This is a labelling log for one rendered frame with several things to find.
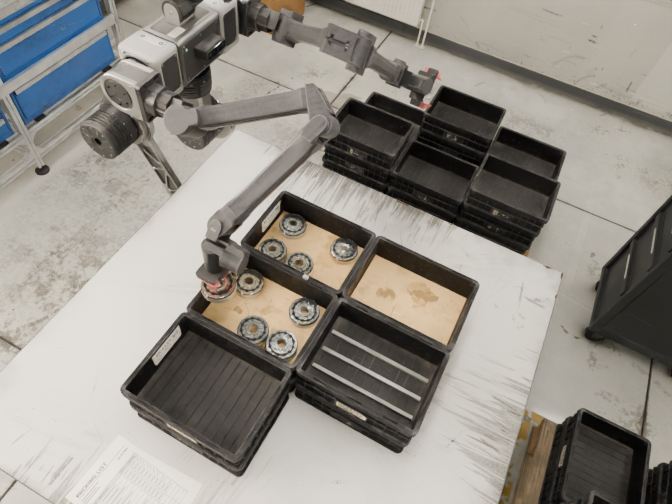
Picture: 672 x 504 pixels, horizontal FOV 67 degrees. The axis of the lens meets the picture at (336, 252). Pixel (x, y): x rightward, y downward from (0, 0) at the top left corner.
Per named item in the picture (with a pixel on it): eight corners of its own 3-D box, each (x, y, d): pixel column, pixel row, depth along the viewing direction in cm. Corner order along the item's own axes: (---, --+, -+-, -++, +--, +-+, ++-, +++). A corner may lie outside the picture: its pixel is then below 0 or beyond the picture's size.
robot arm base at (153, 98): (163, 105, 145) (155, 69, 135) (187, 115, 144) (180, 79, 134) (143, 122, 140) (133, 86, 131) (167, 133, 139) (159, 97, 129)
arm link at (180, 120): (336, 83, 129) (325, 75, 120) (342, 137, 131) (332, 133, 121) (182, 112, 141) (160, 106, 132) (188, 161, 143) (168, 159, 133)
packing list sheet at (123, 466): (60, 504, 146) (59, 504, 146) (115, 432, 159) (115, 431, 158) (154, 565, 140) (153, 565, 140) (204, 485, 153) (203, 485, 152)
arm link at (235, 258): (227, 215, 141) (212, 217, 133) (262, 234, 139) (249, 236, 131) (211, 253, 144) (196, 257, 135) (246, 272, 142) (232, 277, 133)
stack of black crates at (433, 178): (380, 213, 293) (391, 172, 265) (399, 180, 310) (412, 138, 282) (444, 242, 286) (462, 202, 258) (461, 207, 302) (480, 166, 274)
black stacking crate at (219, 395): (127, 404, 153) (118, 391, 144) (188, 327, 169) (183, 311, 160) (238, 472, 145) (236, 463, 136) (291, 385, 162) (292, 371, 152)
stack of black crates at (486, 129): (406, 170, 315) (423, 112, 278) (423, 142, 331) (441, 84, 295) (466, 196, 307) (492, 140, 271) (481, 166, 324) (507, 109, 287)
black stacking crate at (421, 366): (293, 384, 162) (294, 371, 152) (336, 313, 178) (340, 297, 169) (406, 447, 154) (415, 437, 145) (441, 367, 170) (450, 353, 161)
